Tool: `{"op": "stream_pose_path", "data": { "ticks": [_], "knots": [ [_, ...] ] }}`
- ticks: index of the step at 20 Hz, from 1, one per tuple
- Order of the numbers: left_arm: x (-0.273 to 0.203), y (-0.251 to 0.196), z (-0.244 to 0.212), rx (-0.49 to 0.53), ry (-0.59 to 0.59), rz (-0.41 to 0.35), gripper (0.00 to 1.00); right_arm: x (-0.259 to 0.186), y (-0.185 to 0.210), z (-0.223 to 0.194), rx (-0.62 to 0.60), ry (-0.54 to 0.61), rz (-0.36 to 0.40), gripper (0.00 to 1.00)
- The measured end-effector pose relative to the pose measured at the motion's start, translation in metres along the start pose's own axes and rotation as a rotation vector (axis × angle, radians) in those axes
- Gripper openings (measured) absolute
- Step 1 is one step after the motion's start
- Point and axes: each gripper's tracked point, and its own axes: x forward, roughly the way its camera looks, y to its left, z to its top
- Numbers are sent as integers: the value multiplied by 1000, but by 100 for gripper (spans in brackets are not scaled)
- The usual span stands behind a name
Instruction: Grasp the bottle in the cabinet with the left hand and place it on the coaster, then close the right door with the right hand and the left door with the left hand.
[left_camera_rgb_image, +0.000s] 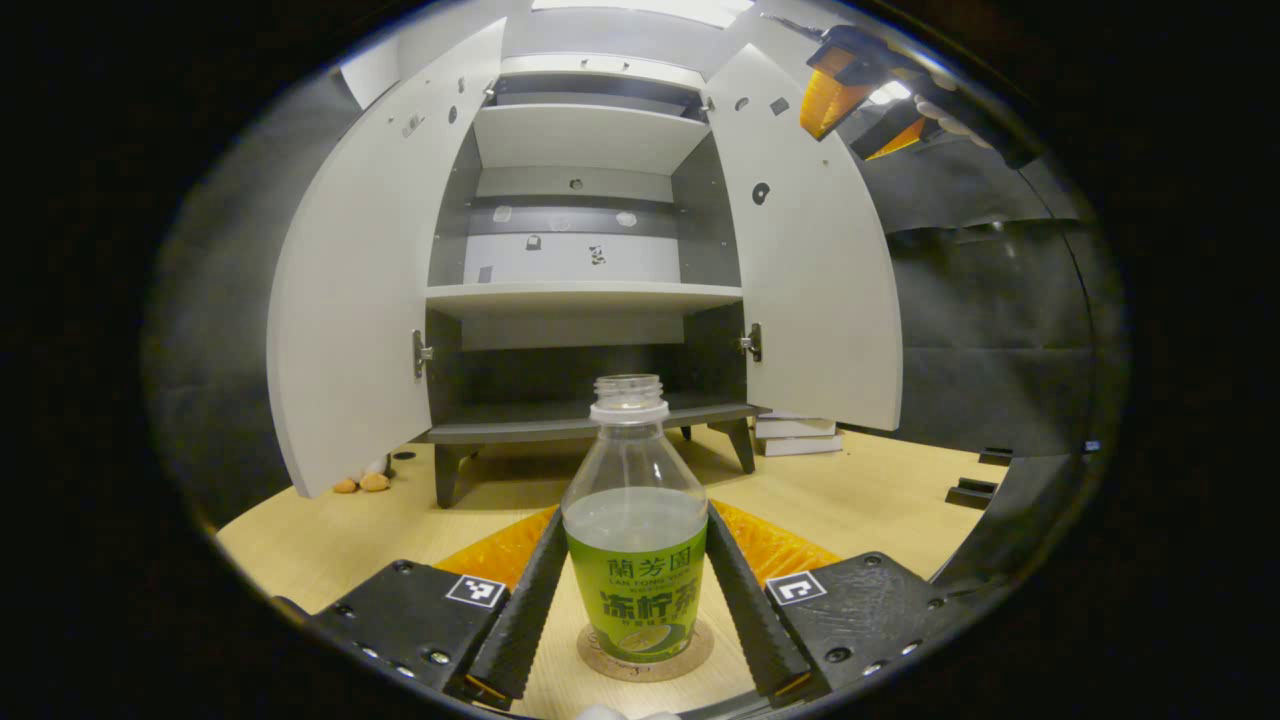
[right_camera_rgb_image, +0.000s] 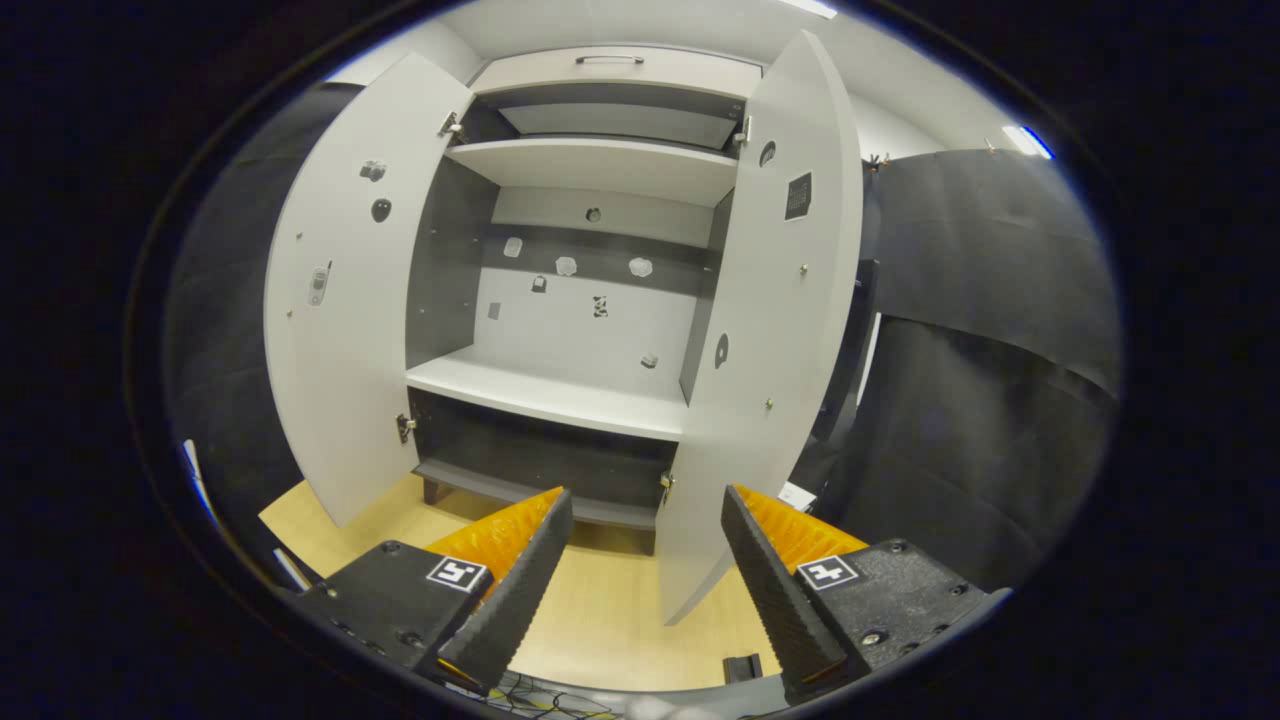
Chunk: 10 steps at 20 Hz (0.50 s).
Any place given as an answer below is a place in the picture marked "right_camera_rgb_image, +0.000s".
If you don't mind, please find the tangle of thin cables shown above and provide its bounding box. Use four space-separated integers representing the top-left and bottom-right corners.
478 672 613 720

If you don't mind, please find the white cabinet drawer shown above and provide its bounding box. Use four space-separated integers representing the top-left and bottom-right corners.
470 47 764 101

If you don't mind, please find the small ceiling light panel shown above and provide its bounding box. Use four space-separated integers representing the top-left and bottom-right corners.
1003 124 1057 162

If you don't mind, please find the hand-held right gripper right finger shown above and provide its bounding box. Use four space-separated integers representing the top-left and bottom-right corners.
720 484 1013 706

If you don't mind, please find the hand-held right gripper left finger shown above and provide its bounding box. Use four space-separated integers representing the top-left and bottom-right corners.
296 486 575 698

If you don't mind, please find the white grey cabinet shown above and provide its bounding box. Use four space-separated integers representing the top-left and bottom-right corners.
405 45 766 556

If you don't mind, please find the white cabinet shelf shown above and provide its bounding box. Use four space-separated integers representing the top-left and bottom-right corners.
445 137 741 209
405 345 693 443

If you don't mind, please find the white cabinet door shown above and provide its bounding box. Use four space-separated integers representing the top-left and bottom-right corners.
655 28 864 627
263 50 476 529

